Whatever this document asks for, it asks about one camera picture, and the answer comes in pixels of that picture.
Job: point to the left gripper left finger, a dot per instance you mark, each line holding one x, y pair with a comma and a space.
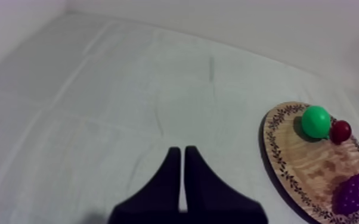
154, 200

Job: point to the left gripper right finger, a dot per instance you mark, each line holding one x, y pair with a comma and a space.
210, 200

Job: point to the round wooden board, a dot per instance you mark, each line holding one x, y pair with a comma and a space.
308, 162

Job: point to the green toy pear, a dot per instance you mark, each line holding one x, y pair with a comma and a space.
315, 122

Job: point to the purple toy grapes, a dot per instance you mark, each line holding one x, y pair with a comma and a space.
358, 194

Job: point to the small red fruit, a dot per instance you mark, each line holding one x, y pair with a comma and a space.
341, 131

